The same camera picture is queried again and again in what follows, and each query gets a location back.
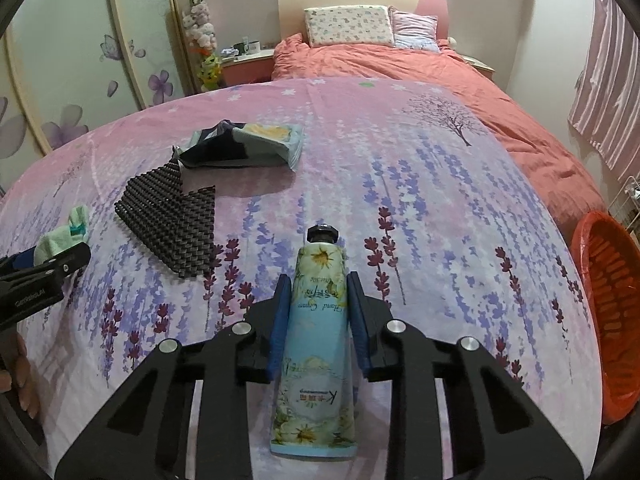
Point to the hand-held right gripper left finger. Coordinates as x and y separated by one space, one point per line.
280 330

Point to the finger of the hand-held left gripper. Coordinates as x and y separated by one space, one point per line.
65 260
17 262

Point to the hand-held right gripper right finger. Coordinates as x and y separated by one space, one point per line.
359 330

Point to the light green sock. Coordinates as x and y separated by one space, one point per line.
62 237

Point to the blue floral hand cream tube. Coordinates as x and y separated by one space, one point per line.
315 360

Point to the orange plastic basket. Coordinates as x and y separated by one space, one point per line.
615 320

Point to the person's left hand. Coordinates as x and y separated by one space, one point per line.
20 375

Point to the black woven mesh mat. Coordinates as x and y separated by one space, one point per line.
170 220

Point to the pink floral bed sheet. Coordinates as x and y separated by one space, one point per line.
400 210

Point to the floral sliding wardrobe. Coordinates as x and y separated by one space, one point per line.
65 85

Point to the blue green plastic packet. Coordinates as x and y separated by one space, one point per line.
250 147

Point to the yellow green plush toy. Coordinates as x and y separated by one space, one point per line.
210 71

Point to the salmon duvet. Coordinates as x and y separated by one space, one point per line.
450 100

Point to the pink white nightstand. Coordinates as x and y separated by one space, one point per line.
247 67

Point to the column of white plush toys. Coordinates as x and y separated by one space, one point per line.
199 22

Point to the dark green mug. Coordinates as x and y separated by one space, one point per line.
240 49

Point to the white mug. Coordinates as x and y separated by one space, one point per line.
253 47

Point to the wooden nightstand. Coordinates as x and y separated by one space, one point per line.
479 66

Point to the white storage rack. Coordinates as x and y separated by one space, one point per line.
627 205

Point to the white floral pillow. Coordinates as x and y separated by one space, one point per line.
347 27

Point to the striped pink pillow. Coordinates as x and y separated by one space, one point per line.
412 30

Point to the pink striped curtain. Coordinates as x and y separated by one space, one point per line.
605 85

